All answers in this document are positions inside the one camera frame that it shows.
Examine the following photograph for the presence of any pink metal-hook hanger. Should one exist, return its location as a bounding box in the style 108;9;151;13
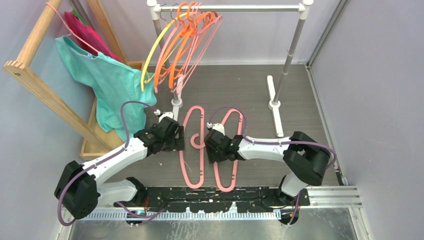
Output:
153;2;191;93

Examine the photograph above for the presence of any yellow hanger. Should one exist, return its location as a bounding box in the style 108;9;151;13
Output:
140;0;177;92

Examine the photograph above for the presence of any orange plastic hanger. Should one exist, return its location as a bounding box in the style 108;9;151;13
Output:
153;1;222;93

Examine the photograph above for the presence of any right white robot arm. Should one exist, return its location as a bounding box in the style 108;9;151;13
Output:
204;129;332;206

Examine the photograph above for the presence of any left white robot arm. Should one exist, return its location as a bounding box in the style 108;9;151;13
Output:
54;116;185;220

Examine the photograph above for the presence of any left thick pink hanger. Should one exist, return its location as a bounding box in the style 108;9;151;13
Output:
179;105;206;190

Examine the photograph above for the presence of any thick pink hanger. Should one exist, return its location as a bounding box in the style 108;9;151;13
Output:
211;107;245;193
179;105;206;190

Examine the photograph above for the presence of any right thick pink hanger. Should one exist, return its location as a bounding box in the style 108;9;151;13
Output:
211;107;245;193

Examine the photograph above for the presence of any wooden clothes rack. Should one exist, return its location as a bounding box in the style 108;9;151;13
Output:
3;0;149;161

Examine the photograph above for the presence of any teal t-shirt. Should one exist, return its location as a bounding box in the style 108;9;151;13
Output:
55;36;157;142

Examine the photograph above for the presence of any white metal clothes rack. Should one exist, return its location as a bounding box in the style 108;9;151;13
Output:
146;0;315;138

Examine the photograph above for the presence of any magenta garment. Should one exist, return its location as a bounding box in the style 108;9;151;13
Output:
64;11;121;62

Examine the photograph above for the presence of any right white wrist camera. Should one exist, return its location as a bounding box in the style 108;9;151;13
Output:
206;122;225;135

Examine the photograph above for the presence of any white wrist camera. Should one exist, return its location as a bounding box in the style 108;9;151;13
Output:
153;109;174;123
206;122;225;135

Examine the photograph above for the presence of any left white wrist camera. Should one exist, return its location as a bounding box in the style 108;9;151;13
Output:
153;109;174;123

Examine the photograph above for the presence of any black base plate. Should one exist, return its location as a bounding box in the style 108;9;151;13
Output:
114;186;311;224

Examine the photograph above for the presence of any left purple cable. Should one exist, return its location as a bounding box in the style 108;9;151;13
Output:
56;100;162;227

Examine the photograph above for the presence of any thin pink wire hanger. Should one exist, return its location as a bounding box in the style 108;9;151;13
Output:
45;2;99;54

